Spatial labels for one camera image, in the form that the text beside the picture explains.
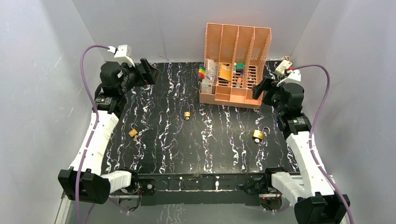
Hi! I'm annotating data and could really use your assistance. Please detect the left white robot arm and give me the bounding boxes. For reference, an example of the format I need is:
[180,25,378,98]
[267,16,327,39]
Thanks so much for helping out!
[58,58,161,204]

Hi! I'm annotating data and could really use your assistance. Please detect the orange booklet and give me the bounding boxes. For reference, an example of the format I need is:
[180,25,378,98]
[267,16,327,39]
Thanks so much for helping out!
[218,63,232,82]

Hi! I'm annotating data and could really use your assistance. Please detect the middle brass long-shackle padlock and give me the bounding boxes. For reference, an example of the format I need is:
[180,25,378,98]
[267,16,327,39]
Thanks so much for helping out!
[184,104,194,120]

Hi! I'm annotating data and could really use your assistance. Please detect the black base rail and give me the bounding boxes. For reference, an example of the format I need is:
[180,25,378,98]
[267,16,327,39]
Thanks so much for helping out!
[131,173,276,206]

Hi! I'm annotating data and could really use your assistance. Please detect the right brass padlock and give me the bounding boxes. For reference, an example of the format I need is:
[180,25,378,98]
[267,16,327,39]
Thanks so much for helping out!
[252,127,270,144]

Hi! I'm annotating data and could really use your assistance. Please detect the orange plastic file organizer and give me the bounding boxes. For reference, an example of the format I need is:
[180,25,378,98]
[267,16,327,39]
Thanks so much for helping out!
[199,23,272,109]

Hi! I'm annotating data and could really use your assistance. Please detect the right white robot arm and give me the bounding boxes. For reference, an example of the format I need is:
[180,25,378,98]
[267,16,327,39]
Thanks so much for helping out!
[252,77,350,224]

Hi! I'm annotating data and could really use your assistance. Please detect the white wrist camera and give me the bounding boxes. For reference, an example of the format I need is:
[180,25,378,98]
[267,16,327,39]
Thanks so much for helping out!
[276,70,302,87]
[107,44,135,67]

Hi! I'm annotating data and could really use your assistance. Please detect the brass padlock with keys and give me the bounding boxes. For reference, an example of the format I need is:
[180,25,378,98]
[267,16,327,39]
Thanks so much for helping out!
[128,123,139,143]

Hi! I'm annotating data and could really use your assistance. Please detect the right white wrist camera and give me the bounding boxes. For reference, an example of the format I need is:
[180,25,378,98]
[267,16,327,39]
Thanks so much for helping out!
[276,70,302,87]

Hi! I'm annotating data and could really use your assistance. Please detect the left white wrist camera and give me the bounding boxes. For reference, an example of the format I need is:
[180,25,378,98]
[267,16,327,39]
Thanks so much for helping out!
[107,44,135,67]

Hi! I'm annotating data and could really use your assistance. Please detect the white card boxes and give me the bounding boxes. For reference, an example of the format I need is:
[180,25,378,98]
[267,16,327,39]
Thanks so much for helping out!
[201,59,218,94]

